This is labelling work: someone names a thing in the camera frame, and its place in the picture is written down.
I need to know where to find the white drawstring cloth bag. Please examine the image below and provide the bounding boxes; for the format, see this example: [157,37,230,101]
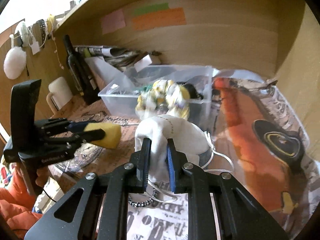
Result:
[134,114,213,196]

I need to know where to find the white mug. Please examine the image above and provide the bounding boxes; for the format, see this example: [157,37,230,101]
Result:
[46,77,73,112]

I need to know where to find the white fluffy pompom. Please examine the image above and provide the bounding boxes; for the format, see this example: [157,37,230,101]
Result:
[3,47,27,80]

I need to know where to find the green paper strip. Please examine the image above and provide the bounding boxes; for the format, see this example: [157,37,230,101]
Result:
[132,2,169,16]

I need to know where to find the yellow sponge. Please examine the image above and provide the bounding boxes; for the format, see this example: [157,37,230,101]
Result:
[84,122,122,149]

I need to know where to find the white round hanging ornament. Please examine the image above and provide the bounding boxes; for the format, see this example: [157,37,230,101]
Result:
[14,21,32,47]

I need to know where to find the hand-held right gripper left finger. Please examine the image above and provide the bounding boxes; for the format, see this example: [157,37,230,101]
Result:
[25,138,152,240]

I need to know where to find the clear plastic box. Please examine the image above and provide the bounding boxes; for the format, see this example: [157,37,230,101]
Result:
[98,64,213,128]

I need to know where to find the small white box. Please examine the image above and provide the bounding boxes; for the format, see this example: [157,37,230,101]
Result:
[134,56,153,73]

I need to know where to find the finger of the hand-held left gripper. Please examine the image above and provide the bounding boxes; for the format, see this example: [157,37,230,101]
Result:
[45,129,106,153]
[41,118,100,136]

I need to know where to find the yellow and white scrunchie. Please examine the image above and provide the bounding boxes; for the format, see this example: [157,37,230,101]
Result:
[135,79,191,120]

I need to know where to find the dark glass bottle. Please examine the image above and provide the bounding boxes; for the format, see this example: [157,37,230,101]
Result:
[62,34,98,105]

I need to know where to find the pink paper note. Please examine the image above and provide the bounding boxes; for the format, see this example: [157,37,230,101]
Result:
[101,8,126,35]

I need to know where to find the person's left hand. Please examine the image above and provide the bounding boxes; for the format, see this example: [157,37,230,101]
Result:
[35,166,50,194]

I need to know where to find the black cable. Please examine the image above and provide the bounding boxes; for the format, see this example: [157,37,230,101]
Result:
[41,189,58,203]

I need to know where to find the white paper tag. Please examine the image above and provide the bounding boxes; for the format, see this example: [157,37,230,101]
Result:
[29,39,40,55]

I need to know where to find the pile of newspapers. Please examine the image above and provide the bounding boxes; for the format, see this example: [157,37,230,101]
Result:
[73,45,162,73]

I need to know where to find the round patterned plate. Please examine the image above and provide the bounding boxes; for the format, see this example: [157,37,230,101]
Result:
[56,142,103,173]

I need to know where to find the black and white bead bracelet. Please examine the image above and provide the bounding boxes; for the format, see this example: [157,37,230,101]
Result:
[127,187,159,208]

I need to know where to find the orange paper note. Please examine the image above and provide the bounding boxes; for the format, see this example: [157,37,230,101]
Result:
[132,7,187,32]

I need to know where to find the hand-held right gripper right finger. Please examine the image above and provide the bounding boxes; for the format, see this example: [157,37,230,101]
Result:
[166,138,286,240]

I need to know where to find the black cloth item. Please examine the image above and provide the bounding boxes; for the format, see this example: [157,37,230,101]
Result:
[184,83,209,99]

